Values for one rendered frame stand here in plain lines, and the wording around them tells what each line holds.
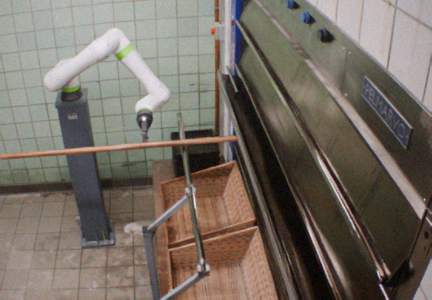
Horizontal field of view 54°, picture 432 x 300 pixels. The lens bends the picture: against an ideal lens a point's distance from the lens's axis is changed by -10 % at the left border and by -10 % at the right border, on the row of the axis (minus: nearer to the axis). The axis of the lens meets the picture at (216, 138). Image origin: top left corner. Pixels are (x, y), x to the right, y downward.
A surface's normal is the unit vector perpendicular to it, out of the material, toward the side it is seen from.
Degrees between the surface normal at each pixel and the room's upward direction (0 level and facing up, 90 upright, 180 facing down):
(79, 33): 90
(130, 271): 0
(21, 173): 90
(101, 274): 0
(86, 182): 90
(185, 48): 90
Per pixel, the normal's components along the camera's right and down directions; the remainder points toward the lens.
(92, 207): 0.21, 0.51
